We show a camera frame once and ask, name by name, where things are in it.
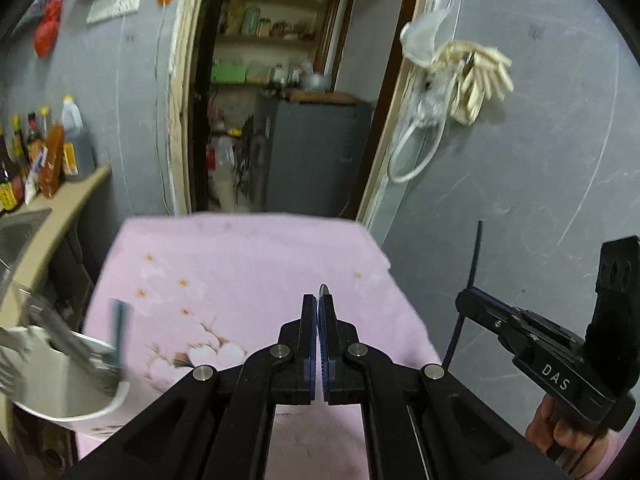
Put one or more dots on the pale door frame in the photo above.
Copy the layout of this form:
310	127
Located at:
177	110

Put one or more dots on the black chopstick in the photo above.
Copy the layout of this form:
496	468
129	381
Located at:
475	260
325	291

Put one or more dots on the pink floral tablecloth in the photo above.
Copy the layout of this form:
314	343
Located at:
250	270

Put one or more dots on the grey kettle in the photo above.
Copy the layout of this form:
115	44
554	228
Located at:
317	81

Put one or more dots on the beige kitchen counter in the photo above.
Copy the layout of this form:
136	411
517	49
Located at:
75	190

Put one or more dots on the crumpled clear plastic bag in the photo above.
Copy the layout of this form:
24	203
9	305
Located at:
430	100

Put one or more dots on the green box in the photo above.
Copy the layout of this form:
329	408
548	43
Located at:
227	72

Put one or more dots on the steel sink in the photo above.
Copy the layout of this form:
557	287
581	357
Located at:
20	235

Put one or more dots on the person's right hand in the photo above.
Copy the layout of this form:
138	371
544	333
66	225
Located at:
547	425

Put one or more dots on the red plastic bag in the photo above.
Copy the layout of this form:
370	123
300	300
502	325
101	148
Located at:
47	32

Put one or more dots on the wooden board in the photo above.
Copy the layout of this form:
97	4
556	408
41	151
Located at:
325	97

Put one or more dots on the dark bottle yellow label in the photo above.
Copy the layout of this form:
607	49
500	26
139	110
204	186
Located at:
9	185

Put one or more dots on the wooden shelf unit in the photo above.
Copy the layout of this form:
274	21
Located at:
280	42

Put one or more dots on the slim pale cap bottle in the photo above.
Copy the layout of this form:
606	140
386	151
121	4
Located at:
45	122

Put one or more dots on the person's right forearm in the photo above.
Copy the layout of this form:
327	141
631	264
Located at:
607	460

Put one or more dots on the metal knife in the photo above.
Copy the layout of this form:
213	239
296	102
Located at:
60	332

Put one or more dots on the dark wooden door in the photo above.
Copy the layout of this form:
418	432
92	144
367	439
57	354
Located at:
200	110

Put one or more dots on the cream rubber gloves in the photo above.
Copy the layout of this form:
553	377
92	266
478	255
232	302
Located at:
475	80

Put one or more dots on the white plastic bottle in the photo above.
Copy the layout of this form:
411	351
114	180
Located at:
222	170

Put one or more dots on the white utensil container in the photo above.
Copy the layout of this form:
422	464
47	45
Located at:
55	392

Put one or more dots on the teal jar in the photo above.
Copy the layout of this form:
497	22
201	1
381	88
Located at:
250	22

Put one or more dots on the grey cabinet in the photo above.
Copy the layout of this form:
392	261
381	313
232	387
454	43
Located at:
310	160

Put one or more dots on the red label sauce bottle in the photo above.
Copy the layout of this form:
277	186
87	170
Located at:
34	135

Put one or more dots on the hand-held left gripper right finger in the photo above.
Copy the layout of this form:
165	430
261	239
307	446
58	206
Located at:
327	350

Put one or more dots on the teal chopstick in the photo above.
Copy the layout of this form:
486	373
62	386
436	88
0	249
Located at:
120	325

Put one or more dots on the yellow cap sauce bottle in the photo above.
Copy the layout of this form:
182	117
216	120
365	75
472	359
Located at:
19	145

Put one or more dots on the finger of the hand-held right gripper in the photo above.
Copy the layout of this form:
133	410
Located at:
502	305
480	307

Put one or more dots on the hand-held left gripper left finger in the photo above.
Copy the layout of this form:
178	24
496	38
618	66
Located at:
309	360

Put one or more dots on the orange brown packet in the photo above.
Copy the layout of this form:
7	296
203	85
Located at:
52	165

